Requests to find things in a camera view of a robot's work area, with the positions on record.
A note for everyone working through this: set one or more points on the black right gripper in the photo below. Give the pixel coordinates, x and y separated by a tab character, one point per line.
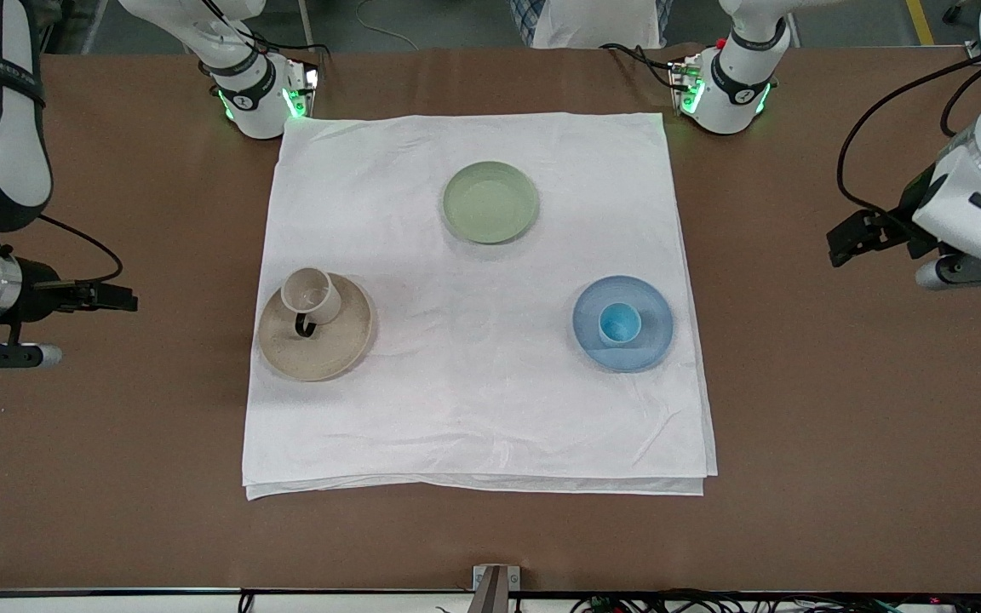
37	287

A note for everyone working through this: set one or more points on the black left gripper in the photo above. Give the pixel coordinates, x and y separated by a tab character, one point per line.
906	222

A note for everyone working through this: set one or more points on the light blue cup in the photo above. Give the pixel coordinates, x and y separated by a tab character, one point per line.
620	323

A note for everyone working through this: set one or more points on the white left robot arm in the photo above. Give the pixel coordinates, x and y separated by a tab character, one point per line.
976	196

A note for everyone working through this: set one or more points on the metal arm base connector plate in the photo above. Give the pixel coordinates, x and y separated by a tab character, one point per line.
685	85
301	89

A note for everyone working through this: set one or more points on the blue round plate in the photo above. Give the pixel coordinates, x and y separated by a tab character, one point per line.
652	336

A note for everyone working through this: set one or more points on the beige round plate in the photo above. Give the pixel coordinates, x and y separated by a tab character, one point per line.
346	340

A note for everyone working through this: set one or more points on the green round plate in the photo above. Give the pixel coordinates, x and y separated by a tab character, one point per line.
490	203

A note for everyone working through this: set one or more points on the person in white apron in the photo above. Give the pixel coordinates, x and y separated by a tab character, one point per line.
593	21

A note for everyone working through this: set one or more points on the white square cloth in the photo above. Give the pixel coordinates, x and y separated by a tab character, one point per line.
473	409

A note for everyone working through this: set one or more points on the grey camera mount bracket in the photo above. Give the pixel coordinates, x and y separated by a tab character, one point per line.
495	587

